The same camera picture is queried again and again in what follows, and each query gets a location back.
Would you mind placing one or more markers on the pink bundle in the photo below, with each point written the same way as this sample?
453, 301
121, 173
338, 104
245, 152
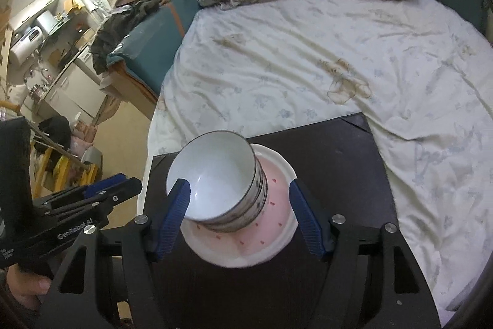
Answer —
83, 140

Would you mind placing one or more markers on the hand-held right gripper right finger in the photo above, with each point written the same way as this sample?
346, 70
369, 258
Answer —
304, 217

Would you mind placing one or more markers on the black bag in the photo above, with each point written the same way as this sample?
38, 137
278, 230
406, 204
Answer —
56, 128

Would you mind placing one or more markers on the yellow wooden stool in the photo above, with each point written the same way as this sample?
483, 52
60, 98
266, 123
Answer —
61, 167

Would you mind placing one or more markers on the dark crumpled cloth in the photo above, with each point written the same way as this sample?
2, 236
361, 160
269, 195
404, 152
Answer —
115, 32

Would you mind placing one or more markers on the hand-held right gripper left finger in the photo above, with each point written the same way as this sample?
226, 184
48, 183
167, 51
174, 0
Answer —
175, 215

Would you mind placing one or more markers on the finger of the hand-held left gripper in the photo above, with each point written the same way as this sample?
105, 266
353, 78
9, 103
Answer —
115, 194
100, 184

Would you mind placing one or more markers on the wooden bed frame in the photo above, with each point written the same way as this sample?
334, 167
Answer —
134, 90

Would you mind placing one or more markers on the white kitchen cabinet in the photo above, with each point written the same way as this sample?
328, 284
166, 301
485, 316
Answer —
73, 90

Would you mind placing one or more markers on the white printed bedsheet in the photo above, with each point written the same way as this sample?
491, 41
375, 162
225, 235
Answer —
289, 55

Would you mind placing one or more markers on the black tray board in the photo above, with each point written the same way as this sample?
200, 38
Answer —
339, 159

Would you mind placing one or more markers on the person's left forearm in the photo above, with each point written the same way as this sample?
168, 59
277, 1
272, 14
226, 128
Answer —
15, 317

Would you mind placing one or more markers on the person's left hand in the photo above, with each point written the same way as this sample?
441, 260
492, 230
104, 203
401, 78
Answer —
27, 284

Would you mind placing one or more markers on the white kitchen appliance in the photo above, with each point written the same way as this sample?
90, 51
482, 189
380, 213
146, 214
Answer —
27, 40

